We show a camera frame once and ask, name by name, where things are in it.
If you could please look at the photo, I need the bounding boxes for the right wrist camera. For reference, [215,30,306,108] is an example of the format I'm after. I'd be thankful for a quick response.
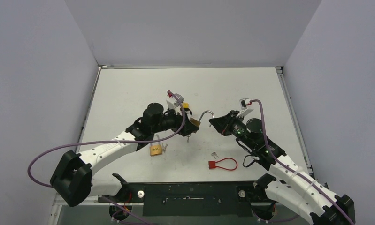
[237,98,253,118]

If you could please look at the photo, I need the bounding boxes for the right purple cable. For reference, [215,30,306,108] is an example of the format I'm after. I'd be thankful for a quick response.
[251,99,356,225]

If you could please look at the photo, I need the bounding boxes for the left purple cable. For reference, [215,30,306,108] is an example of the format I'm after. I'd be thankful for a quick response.
[27,90,187,225]

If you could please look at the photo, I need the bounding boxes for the red cable lock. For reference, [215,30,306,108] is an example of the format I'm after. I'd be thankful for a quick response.
[207,157,238,171]

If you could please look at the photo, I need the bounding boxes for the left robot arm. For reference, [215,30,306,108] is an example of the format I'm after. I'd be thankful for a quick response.
[50,103,199,207]

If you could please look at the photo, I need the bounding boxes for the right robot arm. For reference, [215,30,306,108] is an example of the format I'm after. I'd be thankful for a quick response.
[209,110,356,225]

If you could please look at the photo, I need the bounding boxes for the purple cable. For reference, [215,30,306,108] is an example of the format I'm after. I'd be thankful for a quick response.
[251,99,356,225]
[27,90,187,225]

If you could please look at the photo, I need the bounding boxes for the yellow black padlock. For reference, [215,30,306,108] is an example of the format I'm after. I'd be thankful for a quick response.
[182,103,192,115]

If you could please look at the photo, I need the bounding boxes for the brass padlock short shackle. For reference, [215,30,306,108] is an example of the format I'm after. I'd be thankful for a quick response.
[189,110,214,127]

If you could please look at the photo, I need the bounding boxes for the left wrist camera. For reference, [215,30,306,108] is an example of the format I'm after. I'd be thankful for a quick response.
[167,90,184,113]

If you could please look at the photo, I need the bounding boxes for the keys beside long-shackle padlock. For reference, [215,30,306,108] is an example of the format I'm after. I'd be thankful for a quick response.
[161,143,168,153]

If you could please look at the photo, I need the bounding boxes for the brass padlock long shackle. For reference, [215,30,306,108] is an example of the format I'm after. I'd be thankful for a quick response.
[149,134,162,157]

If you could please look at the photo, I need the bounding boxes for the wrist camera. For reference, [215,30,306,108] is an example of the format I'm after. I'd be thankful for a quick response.
[167,90,184,113]
[237,98,253,118]

